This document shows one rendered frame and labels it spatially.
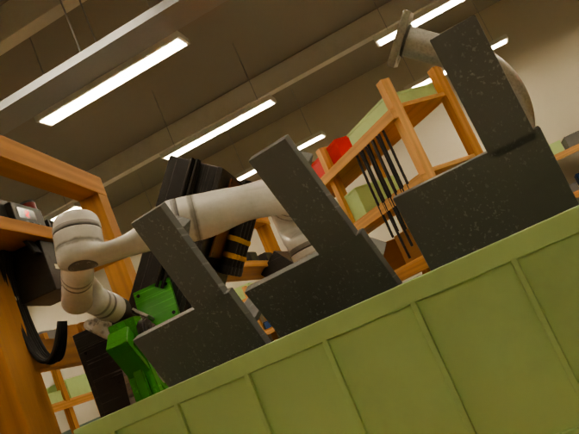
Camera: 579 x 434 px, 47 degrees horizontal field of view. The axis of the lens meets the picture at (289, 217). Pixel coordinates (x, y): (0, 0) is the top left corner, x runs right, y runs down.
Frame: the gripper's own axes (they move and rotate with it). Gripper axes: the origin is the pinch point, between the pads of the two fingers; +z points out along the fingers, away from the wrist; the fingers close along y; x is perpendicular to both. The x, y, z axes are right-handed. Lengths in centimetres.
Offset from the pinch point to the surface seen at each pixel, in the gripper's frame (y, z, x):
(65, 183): 76, 35, -35
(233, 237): -5.4, 19.1, -35.3
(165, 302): -3.7, 2.7, -7.8
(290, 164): -72, -111, -17
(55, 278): 23.9, -9.3, -1.0
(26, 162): 70, 7, -32
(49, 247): 31.1, -9.1, -8.1
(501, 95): -87, -109, -30
